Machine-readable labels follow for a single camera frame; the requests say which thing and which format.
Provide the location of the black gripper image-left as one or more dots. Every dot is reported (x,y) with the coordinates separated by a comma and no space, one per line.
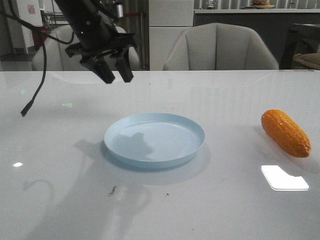
(99,38)

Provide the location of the red barrier belt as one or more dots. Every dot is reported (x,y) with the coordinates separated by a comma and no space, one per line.
(135,14)

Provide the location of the left grey upholstered chair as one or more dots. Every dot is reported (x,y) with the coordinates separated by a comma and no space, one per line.
(58,60)

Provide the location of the dark grey counter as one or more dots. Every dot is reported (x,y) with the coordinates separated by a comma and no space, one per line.
(271,24)

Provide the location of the light blue round plate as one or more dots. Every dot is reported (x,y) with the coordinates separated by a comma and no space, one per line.
(154,140)

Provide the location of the red trash bin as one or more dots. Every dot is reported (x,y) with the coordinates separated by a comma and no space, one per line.
(38,38)

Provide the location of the white cabinet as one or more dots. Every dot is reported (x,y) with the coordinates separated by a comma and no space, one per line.
(167,19)

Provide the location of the grey upholstered chair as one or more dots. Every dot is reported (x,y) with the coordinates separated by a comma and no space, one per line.
(58,60)
(219,47)

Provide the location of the fruit bowl on counter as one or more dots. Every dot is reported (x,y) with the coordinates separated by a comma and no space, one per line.
(261,4)

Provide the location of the orange toy corn cob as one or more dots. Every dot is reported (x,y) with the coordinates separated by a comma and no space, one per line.
(286,133)

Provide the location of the right grey upholstered chair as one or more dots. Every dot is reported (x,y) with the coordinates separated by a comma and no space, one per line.
(219,47)

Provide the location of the beige cushion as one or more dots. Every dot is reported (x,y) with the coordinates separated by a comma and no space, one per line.
(310,60)

